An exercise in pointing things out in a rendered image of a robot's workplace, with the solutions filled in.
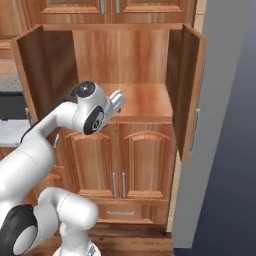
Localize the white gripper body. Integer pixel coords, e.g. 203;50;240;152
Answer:
108;88;127;113

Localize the open wooden cabinet door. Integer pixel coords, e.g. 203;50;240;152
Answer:
165;23;208;163
10;25;80;129

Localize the arched-panel wooden cabinet door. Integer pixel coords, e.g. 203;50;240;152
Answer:
118;122;177;201
67;123;120;199

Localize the black microwave oven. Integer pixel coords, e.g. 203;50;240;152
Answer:
0;90;28;122

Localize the wooden drawer front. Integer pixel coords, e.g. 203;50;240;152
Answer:
94;199;170;225

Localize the tall wooden cabinet frame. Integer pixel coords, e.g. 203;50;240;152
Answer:
33;0;198;234

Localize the silver drawer handle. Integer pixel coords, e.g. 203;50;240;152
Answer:
107;209;135;217

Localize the wooden wall cabinet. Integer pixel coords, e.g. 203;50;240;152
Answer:
0;0;36;41

